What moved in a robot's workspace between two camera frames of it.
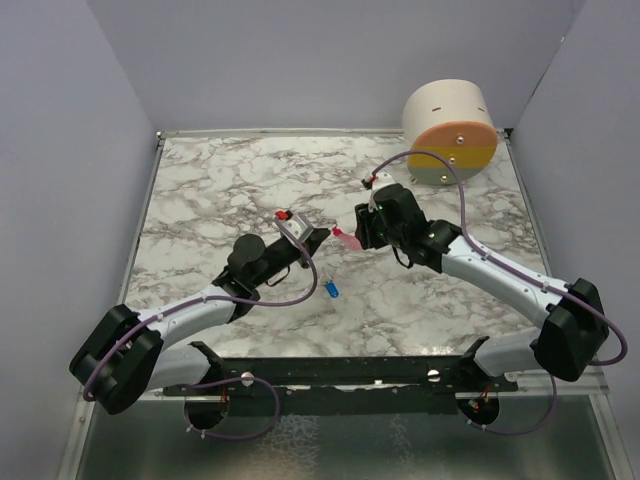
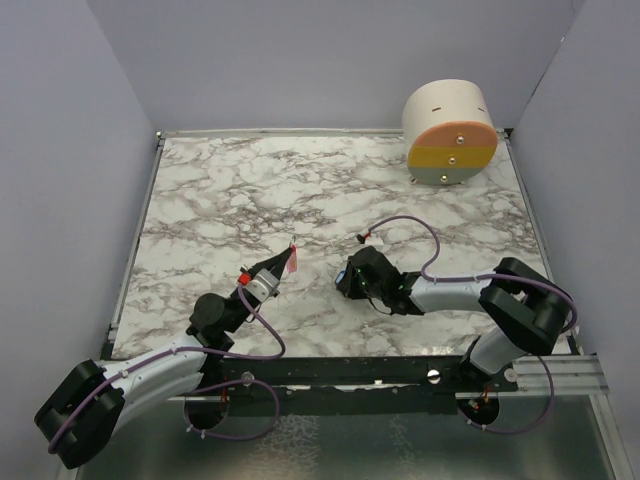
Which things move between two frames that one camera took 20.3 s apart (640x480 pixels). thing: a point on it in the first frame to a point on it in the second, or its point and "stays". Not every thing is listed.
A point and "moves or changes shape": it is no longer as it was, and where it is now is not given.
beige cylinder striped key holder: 454,118 stays
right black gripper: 364,232 to 347,285
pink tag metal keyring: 349,239 moves or changes shape
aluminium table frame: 345,304 stays
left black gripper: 314,240 to 275,264
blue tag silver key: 332,288 to 340,276
